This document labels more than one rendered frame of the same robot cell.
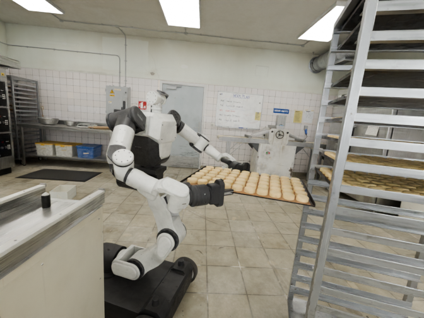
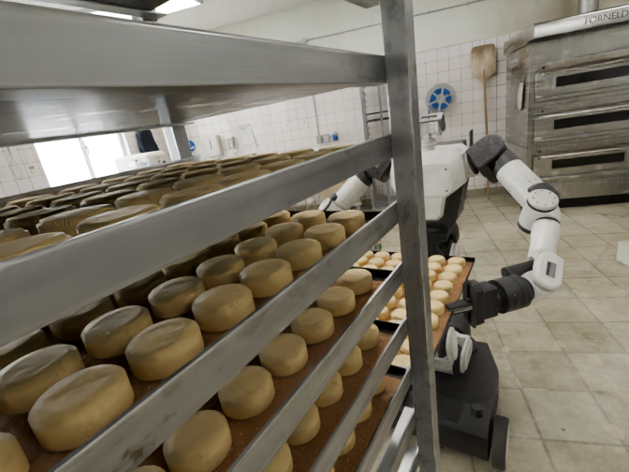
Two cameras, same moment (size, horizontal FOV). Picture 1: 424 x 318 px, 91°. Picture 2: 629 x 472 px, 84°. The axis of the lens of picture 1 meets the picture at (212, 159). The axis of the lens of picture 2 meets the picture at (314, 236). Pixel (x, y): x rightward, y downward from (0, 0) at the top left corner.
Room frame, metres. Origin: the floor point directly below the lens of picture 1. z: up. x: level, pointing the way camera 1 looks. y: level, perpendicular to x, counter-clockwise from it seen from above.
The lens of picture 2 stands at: (1.23, -1.07, 1.46)
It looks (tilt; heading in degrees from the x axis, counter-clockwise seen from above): 18 degrees down; 110
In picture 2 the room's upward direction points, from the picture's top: 9 degrees counter-clockwise
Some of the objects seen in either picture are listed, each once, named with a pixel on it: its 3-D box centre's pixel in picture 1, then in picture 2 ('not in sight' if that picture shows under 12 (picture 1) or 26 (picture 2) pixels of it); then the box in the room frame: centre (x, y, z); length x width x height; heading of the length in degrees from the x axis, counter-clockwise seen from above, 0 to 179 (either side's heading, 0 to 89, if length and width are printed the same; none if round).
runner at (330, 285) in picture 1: (348, 291); not in sight; (1.10, -0.88, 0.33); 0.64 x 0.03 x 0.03; 75
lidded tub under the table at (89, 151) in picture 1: (89, 150); not in sight; (4.67, 2.80, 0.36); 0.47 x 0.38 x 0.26; 5
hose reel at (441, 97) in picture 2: not in sight; (441, 125); (1.40, 4.48, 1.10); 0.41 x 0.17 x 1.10; 3
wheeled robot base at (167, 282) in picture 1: (137, 274); (446, 369); (1.25, 0.44, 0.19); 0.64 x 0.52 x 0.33; 75
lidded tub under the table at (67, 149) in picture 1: (69, 149); not in sight; (4.64, 3.25, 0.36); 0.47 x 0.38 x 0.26; 3
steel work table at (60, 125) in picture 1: (76, 144); not in sight; (4.65, 3.10, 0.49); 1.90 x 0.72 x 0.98; 93
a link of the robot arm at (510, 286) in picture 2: (240, 170); (489, 298); (1.36, -0.19, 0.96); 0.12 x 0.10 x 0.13; 30
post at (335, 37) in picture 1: (310, 179); (426, 411); (1.20, -0.59, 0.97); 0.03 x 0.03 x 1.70; 75
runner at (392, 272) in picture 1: (354, 264); not in sight; (1.10, -0.88, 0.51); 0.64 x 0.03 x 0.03; 75
